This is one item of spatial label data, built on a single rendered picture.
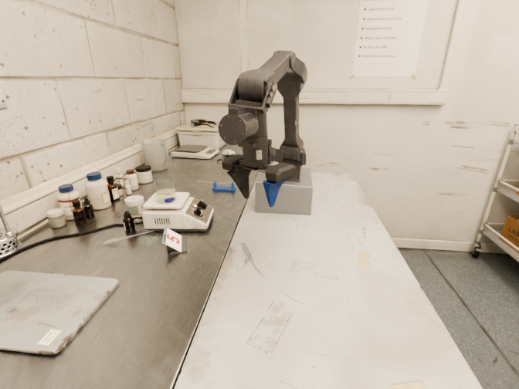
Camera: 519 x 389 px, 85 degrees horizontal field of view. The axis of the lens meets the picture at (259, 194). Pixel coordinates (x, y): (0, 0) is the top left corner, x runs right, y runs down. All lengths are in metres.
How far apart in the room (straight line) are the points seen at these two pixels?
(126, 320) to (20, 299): 0.25
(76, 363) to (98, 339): 0.05
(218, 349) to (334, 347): 0.21
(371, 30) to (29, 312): 2.23
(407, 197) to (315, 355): 2.12
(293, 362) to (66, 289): 0.52
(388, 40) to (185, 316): 2.10
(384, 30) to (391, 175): 1.03
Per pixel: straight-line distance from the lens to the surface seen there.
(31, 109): 1.22
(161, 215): 0.92
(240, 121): 0.53
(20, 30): 1.26
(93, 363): 0.63
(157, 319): 0.65
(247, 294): 0.68
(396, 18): 2.35
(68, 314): 0.73
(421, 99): 2.36
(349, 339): 0.61
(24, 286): 0.86
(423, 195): 2.62
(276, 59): 0.73
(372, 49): 2.30
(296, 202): 1.00
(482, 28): 2.55
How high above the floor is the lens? 1.35
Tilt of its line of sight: 22 degrees down
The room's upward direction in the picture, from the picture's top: straight up
